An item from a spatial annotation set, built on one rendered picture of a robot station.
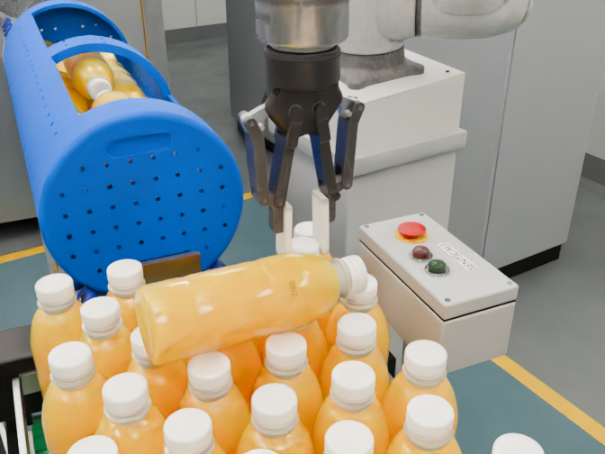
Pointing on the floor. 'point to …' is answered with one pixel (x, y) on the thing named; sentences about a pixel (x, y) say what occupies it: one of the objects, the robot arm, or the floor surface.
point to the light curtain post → (155, 35)
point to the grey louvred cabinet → (493, 122)
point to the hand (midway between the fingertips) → (302, 227)
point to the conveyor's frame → (17, 441)
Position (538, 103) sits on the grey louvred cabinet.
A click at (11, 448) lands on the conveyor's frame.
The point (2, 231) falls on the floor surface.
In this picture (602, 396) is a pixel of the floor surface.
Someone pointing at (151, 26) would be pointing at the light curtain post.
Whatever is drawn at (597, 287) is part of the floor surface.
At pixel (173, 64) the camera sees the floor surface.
